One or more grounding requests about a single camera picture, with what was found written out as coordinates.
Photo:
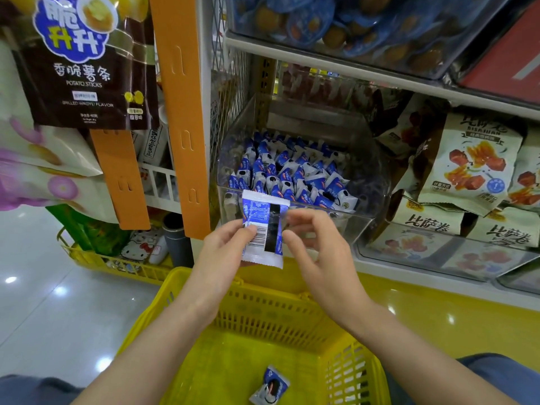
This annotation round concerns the white floral snack bag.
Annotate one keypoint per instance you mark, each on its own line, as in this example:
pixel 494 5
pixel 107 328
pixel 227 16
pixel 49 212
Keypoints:
pixel 38 172

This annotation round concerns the dark brown snack packets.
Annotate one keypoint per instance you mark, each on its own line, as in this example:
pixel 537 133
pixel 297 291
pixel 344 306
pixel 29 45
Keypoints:
pixel 392 118

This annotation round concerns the pile of cream snack packets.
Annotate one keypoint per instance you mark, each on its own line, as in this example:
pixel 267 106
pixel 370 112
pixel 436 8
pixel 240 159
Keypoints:
pixel 468 164

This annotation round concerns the row of red packets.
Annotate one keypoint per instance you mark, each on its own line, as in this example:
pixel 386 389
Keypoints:
pixel 320 86

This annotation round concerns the brown potato stick bag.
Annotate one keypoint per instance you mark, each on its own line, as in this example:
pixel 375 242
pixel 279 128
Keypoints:
pixel 84 80

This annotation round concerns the short orange hanging strip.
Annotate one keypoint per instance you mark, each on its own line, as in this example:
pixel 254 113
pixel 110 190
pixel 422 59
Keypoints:
pixel 120 181

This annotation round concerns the yellow plastic shopping basket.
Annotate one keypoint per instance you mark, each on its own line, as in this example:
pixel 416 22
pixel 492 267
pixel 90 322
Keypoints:
pixel 236 358

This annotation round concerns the red box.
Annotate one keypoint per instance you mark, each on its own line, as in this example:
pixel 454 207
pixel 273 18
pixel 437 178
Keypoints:
pixel 506 63

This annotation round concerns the white cartoon cat item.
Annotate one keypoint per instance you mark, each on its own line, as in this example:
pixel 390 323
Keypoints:
pixel 137 248

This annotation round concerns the blue white snack packet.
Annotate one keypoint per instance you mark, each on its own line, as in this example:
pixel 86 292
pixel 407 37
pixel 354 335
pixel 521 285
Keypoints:
pixel 263 225

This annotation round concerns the small blue cookie packet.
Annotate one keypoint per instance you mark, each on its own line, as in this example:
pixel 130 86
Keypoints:
pixel 270 388

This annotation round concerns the white shelf board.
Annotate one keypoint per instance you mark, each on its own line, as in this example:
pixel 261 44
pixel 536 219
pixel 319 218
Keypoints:
pixel 371 73
pixel 455 291

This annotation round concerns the pile of blue white packets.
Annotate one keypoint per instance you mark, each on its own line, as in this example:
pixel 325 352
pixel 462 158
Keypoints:
pixel 291 172

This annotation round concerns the person's right forearm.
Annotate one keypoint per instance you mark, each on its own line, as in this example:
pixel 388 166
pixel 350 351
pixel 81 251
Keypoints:
pixel 417 362

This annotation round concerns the person's right hand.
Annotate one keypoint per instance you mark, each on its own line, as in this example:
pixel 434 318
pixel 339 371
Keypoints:
pixel 329 269

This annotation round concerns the white bottom shelf board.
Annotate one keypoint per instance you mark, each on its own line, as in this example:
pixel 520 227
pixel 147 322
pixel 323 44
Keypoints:
pixel 455 291

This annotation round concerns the long orange shelf upright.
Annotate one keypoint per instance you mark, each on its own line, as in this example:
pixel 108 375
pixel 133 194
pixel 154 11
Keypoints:
pixel 181 101

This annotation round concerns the person's right thumb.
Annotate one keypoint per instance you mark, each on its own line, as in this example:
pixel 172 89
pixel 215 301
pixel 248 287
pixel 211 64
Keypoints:
pixel 295 250

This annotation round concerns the person's left forearm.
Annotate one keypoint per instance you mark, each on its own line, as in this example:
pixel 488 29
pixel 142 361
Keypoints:
pixel 147 358

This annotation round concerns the clear low shelf tray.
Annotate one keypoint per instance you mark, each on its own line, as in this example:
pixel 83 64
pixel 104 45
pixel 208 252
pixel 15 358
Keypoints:
pixel 426 269

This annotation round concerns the grey tube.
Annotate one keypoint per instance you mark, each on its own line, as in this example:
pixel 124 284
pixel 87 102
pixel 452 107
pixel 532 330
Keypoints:
pixel 177 240

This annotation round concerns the person's right leg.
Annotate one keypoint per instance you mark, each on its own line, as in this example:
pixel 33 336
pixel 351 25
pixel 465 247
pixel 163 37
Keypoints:
pixel 502 375

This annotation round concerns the green snack packet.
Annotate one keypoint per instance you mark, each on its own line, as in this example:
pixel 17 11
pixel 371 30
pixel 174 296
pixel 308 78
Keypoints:
pixel 97 234

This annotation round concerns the person's left thumb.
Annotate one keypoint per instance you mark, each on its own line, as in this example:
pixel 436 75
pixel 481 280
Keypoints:
pixel 245 244

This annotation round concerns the person's left leg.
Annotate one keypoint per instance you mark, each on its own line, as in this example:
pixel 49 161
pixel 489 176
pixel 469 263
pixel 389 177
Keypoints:
pixel 33 392

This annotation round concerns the person's leg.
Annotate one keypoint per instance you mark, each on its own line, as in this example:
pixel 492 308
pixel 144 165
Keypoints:
pixel 502 375
pixel 33 392

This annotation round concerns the person's left hand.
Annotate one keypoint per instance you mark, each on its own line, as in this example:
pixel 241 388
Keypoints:
pixel 215 269

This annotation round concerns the clear plastic display bin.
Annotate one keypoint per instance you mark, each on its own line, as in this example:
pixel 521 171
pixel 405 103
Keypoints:
pixel 363 172

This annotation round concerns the clear bin of round snacks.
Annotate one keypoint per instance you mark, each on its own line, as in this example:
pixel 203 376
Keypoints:
pixel 363 25

